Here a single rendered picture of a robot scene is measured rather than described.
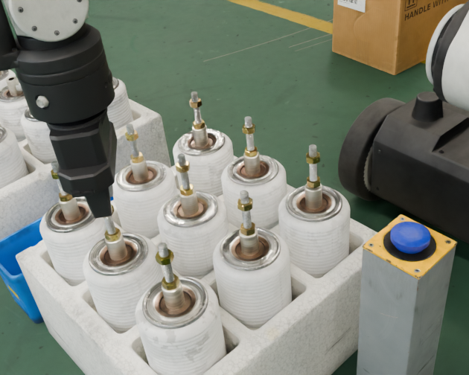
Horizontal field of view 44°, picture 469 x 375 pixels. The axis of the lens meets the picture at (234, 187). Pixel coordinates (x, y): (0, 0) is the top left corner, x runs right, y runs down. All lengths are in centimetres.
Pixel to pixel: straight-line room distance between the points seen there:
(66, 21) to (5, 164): 57
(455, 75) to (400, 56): 88
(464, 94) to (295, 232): 27
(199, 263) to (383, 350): 26
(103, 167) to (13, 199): 47
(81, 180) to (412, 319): 37
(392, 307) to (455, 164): 38
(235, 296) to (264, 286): 4
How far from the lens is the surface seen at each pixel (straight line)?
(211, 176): 91
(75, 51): 57
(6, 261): 109
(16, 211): 109
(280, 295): 74
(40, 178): 109
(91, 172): 61
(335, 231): 77
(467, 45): 77
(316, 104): 152
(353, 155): 108
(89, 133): 60
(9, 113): 120
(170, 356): 68
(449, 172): 99
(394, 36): 162
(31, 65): 58
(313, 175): 75
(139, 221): 87
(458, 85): 78
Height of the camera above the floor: 75
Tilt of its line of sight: 37 degrees down
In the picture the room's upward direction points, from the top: 7 degrees counter-clockwise
